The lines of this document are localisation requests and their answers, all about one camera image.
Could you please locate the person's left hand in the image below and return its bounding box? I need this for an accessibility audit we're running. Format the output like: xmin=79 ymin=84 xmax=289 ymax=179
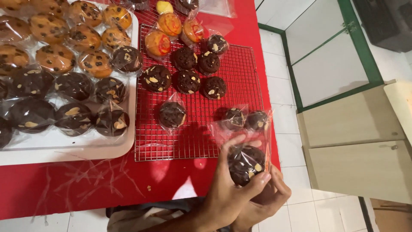
xmin=205 ymin=134 xmax=272 ymax=227

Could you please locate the person's right hand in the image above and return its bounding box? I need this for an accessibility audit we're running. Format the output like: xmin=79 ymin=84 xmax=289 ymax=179
xmin=231 ymin=164 xmax=292 ymax=232

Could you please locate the bagged chocolate almond muffin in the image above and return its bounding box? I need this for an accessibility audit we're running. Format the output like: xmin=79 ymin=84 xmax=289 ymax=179
xmin=245 ymin=109 xmax=273 ymax=133
xmin=218 ymin=104 xmax=249 ymax=132
xmin=157 ymin=93 xmax=188 ymax=135
xmin=205 ymin=32 xmax=230 ymax=56

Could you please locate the beige wooden drawer cabinet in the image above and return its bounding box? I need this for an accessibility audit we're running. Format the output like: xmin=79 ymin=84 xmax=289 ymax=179
xmin=296 ymin=79 xmax=412 ymax=205

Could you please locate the brown cardboard box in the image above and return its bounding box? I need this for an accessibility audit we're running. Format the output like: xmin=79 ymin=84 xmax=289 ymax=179
xmin=370 ymin=198 xmax=412 ymax=232

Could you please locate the bare chocolate almond muffin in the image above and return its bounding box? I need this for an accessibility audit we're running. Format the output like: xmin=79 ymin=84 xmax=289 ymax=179
xmin=202 ymin=76 xmax=228 ymax=101
xmin=197 ymin=50 xmax=221 ymax=76
xmin=172 ymin=47 xmax=198 ymax=72
xmin=175 ymin=69 xmax=202 ymax=95
xmin=141 ymin=64 xmax=173 ymax=93

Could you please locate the person's clothing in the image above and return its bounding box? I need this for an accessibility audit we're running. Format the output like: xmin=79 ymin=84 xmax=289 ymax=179
xmin=106 ymin=197 xmax=232 ymax=232

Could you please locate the green-framed glass cabinet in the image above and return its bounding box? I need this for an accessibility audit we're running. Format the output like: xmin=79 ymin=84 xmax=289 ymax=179
xmin=256 ymin=0 xmax=385 ymax=114

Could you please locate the wrapped orange swirl muffin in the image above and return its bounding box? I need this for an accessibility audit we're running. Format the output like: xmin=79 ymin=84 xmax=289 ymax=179
xmin=180 ymin=17 xmax=204 ymax=46
xmin=144 ymin=29 xmax=172 ymax=59
xmin=156 ymin=12 xmax=183 ymax=37

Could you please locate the heap of clear plastic strips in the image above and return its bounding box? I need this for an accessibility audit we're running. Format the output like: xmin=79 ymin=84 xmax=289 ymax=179
xmin=30 ymin=151 xmax=146 ymax=226

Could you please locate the empty clear plastic bag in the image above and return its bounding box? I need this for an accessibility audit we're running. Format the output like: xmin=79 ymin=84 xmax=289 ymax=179
xmin=198 ymin=0 xmax=239 ymax=19

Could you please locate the black box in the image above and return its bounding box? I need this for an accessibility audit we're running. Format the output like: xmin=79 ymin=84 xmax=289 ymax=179
xmin=351 ymin=0 xmax=412 ymax=53

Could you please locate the dark muffin in paper cup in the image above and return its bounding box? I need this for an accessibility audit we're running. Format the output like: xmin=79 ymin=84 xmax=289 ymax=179
xmin=127 ymin=0 xmax=150 ymax=11
xmin=175 ymin=0 xmax=200 ymax=15

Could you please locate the plain yellow muffin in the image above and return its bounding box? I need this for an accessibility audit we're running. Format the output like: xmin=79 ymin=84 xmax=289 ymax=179
xmin=156 ymin=0 xmax=174 ymax=15

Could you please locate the white plastic tray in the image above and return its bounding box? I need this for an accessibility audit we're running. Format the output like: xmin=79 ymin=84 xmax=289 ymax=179
xmin=0 ymin=0 xmax=139 ymax=167

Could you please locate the group of wrapped dark muffins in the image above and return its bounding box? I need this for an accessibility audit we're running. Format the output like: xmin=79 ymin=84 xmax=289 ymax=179
xmin=0 ymin=45 xmax=144 ymax=149

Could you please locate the group of wrapped chocolate-chip muffins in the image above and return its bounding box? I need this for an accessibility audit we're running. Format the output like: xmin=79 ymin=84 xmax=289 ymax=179
xmin=0 ymin=0 xmax=133 ymax=80

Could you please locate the large wire cooling rack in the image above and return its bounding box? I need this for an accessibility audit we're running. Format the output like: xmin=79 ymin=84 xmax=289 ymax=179
xmin=134 ymin=24 xmax=265 ymax=162

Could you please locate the small wire cooling rack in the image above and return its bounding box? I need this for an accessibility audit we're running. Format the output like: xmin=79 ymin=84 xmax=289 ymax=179
xmin=128 ymin=0 xmax=206 ymax=28

